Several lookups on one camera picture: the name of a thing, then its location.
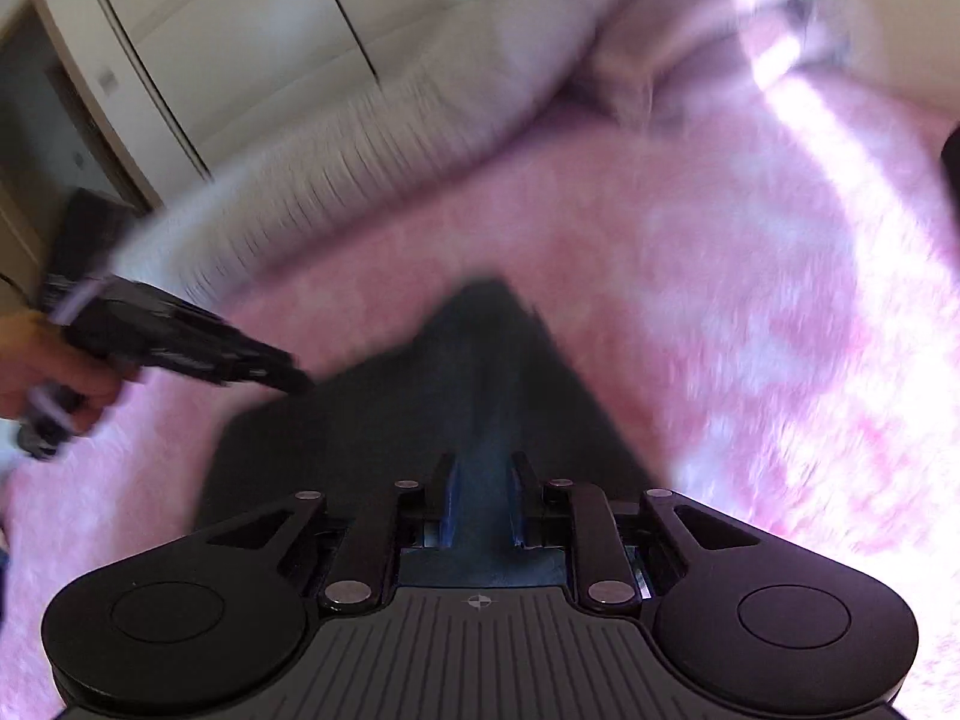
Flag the wooden door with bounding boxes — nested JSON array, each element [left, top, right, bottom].
[[0, 187, 47, 302]]

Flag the person's left hand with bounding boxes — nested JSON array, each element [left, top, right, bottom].
[[0, 311, 145, 437]]

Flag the dark grey jeans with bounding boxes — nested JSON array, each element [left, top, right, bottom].
[[197, 277, 677, 587]]

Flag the pink floral blanket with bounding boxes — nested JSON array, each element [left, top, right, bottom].
[[0, 67, 960, 720]]

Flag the white striped quilt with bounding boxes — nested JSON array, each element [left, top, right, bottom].
[[112, 0, 638, 310]]

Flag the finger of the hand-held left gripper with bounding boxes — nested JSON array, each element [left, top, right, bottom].
[[223, 336, 316, 395]]

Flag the cream wardrobe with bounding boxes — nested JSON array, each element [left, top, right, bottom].
[[71, 0, 542, 182]]

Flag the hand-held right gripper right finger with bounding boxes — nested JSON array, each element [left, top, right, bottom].
[[510, 451, 760, 610]]

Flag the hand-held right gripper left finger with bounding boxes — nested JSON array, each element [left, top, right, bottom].
[[205, 452, 461, 613]]

